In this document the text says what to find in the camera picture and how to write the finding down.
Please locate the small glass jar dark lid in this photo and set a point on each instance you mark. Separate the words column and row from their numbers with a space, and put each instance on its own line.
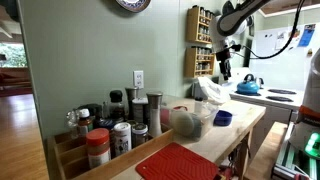
column 139, row 135

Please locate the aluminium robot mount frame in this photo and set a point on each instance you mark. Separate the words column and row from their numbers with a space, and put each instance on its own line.
column 283, row 160

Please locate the black cap glass bottle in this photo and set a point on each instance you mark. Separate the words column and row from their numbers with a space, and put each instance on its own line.
column 116, row 105

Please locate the red brown sofa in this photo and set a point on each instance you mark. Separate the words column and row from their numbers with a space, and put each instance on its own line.
column 13, row 80

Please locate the dark steel grinder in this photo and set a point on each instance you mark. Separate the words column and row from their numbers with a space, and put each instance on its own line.
column 131, row 98

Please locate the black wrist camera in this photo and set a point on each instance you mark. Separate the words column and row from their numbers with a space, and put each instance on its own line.
column 235, row 47

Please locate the white refrigerator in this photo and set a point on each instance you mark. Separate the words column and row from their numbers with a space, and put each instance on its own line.
column 283, row 66

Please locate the white label spice jar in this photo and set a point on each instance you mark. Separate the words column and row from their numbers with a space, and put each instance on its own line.
column 140, row 110

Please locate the red silicone mat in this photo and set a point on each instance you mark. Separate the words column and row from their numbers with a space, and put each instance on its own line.
column 176, row 163

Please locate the large clear plastic container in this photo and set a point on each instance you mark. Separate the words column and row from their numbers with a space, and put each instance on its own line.
column 206, row 115

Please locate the white paper sheet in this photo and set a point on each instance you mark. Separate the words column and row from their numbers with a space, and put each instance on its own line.
column 281, row 40

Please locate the dark lid spice jar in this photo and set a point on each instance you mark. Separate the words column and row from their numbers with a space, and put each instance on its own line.
column 90, row 109

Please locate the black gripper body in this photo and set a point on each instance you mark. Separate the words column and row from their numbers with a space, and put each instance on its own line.
column 225, row 60

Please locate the white wall outlet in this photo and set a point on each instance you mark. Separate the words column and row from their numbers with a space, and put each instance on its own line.
column 138, row 79

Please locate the round white plastic lid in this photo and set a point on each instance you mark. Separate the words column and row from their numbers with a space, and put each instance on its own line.
column 181, row 122

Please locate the clear glass shaker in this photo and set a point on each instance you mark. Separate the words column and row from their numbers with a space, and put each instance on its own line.
column 71, row 123

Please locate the white printed spice shaker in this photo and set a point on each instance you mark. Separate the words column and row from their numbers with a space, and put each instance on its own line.
column 122, row 138

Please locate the white cap brown spice bottle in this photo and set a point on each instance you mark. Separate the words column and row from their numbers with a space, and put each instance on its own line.
column 85, row 121

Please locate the orange fridge note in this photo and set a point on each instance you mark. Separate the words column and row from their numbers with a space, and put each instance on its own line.
column 295, row 33

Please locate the tall steel white grinder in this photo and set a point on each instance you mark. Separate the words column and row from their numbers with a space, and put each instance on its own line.
column 155, row 113

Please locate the navy canister white lid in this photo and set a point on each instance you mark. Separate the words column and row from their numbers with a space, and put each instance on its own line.
column 106, row 124

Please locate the small silver pot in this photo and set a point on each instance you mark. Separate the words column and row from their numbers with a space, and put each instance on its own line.
column 260, row 82

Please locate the black hanging pan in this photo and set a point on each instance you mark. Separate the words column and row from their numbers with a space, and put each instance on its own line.
column 227, row 6

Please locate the white electric stove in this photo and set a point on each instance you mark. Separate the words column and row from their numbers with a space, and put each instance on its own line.
column 260, row 98

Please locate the blue plastic cup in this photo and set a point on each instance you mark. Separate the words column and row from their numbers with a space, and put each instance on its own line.
column 222, row 118

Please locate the red lid spice jar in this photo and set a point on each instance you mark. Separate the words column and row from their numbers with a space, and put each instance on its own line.
column 98, row 148

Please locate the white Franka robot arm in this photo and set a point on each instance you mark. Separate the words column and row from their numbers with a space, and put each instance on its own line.
column 233, row 20

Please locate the wooden spice tray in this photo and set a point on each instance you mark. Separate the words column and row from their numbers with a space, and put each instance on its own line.
column 133, row 158

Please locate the blue paper sheet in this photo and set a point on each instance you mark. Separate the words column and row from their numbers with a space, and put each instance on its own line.
column 306, row 35

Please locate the decorative patterned wall plate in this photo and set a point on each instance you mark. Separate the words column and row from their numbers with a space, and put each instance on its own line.
column 133, row 4

